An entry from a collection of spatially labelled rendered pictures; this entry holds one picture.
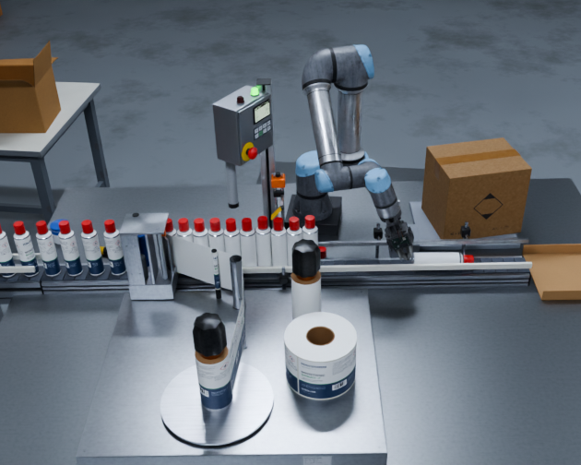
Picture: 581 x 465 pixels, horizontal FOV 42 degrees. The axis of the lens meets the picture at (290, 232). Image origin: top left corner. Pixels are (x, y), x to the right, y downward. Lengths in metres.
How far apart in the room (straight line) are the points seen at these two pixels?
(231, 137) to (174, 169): 2.71
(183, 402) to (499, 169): 1.34
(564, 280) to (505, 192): 0.36
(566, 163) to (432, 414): 3.25
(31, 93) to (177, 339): 1.84
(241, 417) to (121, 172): 3.19
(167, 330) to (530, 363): 1.10
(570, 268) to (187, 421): 1.42
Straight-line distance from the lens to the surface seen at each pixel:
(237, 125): 2.27
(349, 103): 2.60
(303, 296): 2.21
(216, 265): 2.37
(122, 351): 2.32
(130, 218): 2.41
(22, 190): 5.05
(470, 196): 2.69
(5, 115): 3.92
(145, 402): 2.16
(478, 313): 2.50
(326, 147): 2.42
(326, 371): 2.03
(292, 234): 2.44
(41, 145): 3.78
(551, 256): 2.81
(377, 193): 2.34
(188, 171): 4.96
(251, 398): 2.11
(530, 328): 2.48
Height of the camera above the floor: 2.43
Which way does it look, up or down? 35 degrees down
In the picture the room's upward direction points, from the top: 2 degrees counter-clockwise
